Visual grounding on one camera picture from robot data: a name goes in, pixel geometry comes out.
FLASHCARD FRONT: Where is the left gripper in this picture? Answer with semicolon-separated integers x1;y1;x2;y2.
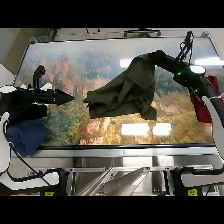
32;88;58;106

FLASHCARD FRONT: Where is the dark green garment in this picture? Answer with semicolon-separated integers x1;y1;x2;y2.
82;49;168;122

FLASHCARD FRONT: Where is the blue garment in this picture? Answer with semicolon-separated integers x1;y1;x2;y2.
4;118;50;158

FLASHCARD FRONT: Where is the red garment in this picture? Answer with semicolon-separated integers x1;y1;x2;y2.
189;74;223;124

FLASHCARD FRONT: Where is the black cable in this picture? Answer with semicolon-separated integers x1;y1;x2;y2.
7;141;52;186

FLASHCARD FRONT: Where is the silver frame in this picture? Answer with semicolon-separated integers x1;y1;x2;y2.
9;144;224;197

